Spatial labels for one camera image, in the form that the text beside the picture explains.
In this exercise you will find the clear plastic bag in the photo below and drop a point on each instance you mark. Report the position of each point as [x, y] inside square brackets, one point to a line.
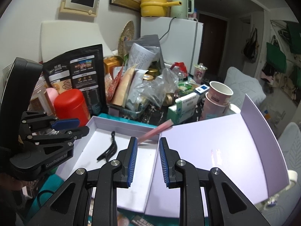
[160, 87]

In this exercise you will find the white printed paper packet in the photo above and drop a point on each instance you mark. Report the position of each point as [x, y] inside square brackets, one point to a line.
[141, 56]

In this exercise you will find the white gift box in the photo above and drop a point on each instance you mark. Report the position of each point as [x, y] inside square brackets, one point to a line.
[211, 150]

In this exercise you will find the yellow enamel pot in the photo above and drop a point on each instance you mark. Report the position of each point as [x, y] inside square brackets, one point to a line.
[152, 4]

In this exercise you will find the beige pouch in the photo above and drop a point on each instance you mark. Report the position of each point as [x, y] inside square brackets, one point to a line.
[123, 87]

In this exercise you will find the red snack packet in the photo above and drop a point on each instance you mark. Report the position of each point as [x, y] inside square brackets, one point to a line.
[114, 87]

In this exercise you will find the small lidded pink cup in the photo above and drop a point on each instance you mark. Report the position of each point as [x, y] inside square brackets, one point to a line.
[199, 74]

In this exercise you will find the grey plastic bag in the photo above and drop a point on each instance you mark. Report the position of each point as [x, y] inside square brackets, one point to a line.
[150, 41]

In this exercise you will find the green tote bag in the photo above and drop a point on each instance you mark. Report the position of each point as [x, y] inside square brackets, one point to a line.
[276, 57]
[294, 36]

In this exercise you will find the red wrapper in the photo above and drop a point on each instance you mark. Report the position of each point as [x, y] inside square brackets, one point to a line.
[180, 67]

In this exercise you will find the white fridge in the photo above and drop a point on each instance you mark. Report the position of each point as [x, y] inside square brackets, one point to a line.
[178, 42]

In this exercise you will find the gold lidded jar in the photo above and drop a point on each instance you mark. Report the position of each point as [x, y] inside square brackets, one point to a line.
[148, 77]
[152, 70]

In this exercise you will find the blue white small box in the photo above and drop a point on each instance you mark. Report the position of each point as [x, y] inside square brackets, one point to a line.
[202, 89]

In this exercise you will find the brown printed canister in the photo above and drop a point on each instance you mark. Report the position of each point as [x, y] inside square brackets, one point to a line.
[38, 98]

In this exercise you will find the dark wooden door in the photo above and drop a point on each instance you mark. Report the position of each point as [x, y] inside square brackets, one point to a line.
[211, 42]

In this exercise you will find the black hair clip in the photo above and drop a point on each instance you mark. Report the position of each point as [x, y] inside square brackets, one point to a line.
[109, 149]

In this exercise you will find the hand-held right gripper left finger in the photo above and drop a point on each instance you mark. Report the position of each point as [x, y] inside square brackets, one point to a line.
[133, 160]

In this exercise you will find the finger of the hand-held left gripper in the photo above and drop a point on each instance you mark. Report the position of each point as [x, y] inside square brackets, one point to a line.
[67, 123]
[80, 131]

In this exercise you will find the pink paper cup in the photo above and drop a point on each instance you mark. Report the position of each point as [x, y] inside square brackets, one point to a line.
[219, 94]
[211, 110]

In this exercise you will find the orange box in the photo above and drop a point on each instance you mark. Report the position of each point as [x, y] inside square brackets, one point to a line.
[111, 64]

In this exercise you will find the white chair back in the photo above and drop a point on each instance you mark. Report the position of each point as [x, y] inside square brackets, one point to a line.
[68, 37]

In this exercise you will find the pale green electric kettle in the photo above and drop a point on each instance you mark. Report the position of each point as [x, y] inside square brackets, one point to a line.
[180, 7]

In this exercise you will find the woven straw mat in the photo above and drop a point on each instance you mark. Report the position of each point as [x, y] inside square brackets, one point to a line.
[127, 34]

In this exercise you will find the white quilted cushion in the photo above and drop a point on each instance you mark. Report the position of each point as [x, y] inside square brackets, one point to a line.
[244, 87]

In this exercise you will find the black food pouch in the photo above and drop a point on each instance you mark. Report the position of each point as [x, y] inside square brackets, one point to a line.
[84, 75]

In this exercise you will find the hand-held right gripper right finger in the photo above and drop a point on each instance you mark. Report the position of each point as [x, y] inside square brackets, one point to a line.
[163, 162]

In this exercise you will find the green white medicine box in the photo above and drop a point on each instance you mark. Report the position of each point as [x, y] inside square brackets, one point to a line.
[185, 106]

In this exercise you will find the red plastic canister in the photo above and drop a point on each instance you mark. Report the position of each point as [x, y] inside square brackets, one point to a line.
[71, 104]

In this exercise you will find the pink cosmetic tube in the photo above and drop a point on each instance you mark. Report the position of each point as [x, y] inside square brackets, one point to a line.
[155, 131]

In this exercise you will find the dark hanging bag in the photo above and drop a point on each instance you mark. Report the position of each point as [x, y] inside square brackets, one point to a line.
[251, 47]

